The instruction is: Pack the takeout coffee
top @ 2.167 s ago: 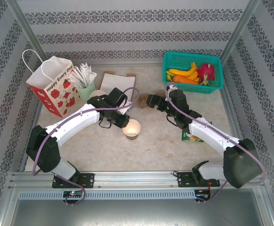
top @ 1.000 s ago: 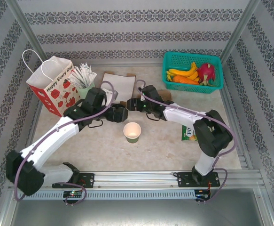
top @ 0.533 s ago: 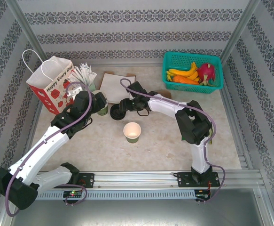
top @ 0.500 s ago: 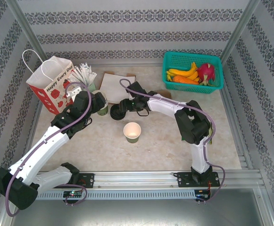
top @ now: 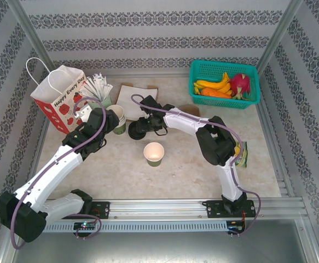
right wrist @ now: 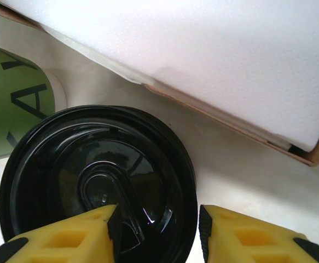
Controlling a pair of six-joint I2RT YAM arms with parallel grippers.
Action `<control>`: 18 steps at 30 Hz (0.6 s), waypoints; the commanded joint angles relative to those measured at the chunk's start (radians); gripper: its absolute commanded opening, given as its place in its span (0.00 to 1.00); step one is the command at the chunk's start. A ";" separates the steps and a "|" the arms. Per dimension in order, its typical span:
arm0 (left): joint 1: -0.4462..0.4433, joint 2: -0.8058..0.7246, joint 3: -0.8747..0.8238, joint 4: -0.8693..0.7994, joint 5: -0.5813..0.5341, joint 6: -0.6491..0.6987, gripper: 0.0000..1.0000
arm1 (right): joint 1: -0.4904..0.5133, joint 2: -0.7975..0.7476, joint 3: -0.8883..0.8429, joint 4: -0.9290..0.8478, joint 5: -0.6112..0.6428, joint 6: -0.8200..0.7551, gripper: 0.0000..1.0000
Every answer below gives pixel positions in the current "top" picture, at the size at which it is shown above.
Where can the green white paper cup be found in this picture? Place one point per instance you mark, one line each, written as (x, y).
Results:
(124, 123)
(119, 131)
(153, 153)
(123, 120)
(115, 112)

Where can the stack of black lids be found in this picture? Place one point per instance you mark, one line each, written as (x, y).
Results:
(134, 135)

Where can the white red paper bag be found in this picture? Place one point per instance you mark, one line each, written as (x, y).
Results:
(60, 115)

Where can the brown pulp cup carrier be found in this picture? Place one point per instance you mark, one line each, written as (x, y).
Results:
(190, 109)

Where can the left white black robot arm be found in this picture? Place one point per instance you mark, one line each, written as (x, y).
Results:
(52, 167)

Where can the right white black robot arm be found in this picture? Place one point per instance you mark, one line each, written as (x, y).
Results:
(227, 178)

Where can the mint green straw holder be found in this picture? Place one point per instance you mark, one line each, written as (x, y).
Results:
(104, 103)

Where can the white paper sheet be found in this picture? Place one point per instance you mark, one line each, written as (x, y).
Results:
(134, 98)

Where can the bundle of wrapped straws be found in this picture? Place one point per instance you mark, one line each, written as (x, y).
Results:
(96, 86)

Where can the orange carrot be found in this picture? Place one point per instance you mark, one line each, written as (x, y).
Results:
(215, 93)

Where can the yellow banana bunch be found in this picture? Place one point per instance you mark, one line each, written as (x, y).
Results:
(214, 85)

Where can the teal plastic basket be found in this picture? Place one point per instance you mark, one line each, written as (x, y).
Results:
(211, 68)

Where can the green yellow candy bag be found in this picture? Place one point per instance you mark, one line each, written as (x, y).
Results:
(242, 160)

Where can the pink dragon fruit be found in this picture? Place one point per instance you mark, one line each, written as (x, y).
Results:
(240, 82)

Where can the aluminium table edge rail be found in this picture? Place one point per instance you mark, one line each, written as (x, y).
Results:
(268, 131)
(37, 152)

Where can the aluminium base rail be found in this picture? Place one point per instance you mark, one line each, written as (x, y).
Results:
(153, 208)

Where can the aluminium frame post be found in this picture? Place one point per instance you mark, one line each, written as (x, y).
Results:
(36, 41)
(279, 35)

